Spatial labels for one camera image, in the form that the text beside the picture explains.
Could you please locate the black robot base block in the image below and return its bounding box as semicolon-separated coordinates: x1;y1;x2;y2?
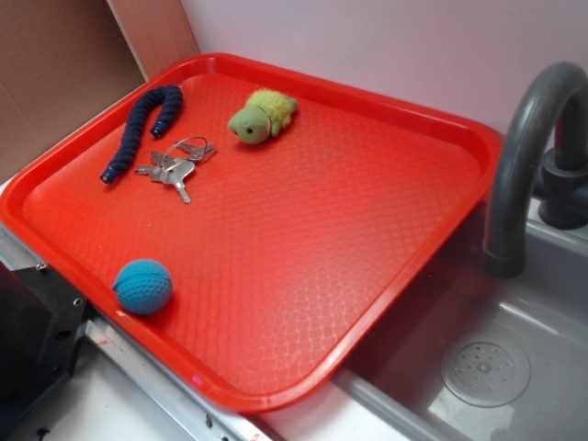
1;265;89;438

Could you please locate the red plastic tray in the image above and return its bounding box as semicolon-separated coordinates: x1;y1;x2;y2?
1;54;502;413

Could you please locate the green plush turtle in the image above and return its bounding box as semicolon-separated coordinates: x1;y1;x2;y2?
228;89;299;145

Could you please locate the silver key bunch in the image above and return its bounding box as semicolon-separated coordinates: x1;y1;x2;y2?
134;136;218;204

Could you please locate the blue dimpled ball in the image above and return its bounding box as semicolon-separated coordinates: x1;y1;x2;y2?
113;259;173;315

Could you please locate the grey toy sink basin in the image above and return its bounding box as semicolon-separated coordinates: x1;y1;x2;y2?
334;208;587;440

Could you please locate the round sink drain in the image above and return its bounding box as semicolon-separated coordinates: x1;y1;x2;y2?
440;334;531;408

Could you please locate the grey curved faucet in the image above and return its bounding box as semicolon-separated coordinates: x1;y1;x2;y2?
483;62;587;278

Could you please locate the brown cardboard panel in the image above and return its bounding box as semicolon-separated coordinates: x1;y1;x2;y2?
1;1;199;181

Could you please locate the navy blue braided rope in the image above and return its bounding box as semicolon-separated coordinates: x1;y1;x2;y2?
100;84;185;185

